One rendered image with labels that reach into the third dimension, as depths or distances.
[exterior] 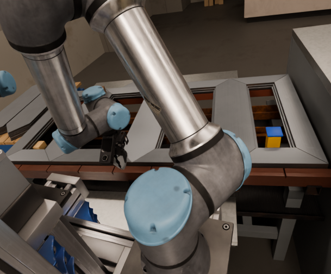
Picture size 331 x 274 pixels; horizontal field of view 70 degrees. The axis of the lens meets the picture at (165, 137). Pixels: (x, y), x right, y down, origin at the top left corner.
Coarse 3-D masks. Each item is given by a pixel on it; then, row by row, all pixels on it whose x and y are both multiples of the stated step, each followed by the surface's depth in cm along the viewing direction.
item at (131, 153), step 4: (128, 152) 112; (132, 152) 112; (136, 152) 111; (140, 152) 110; (144, 152) 110; (148, 152) 109; (128, 156) 110; (132, 156) 109; (136, 156) 109; (140, 156) 108
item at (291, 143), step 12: (252, 84) 140; (264, 84) 139; (120, 96) 163; (132, 96) 160; (276, 96) 128; (252, 120) 115; (288, 132) 104; (300, 168) 90; (312, 168) 89; (324, 168) 88
